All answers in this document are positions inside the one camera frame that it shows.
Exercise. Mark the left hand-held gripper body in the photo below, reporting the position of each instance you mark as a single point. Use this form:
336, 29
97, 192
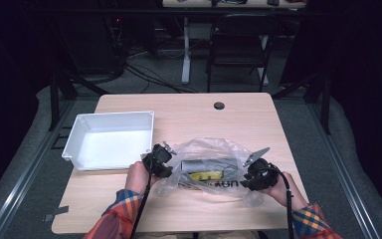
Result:
159, 161

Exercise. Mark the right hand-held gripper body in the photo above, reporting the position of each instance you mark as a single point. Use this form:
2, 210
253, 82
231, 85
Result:
262, 176

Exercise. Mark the translucent plastic smiley shopping bag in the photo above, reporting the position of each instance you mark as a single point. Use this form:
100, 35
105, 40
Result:
212, 149

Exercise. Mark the person's left hand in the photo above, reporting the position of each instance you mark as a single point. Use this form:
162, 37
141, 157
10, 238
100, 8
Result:
137, 177

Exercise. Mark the person's right hand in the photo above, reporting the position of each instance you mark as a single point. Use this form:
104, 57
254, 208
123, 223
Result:
285, 195

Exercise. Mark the grey packet inside bag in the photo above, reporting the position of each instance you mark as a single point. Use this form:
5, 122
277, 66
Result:
209, 165

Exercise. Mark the white plastic tray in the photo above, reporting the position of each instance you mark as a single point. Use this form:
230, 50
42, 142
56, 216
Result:
112, 146

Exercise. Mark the black metal stand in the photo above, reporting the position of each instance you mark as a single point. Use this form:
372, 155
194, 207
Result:
59, 93
318, 93

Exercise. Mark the white desk leg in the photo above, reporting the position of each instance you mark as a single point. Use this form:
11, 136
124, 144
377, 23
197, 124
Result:
186, 53

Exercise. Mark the black folding chair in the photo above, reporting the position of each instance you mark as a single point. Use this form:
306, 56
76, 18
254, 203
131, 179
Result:
242, 40

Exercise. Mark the wooden background desk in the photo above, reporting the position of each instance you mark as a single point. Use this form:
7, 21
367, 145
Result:
232, 4

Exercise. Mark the metal floor rail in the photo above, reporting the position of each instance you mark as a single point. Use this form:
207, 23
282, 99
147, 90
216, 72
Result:
23, 172
341, 172

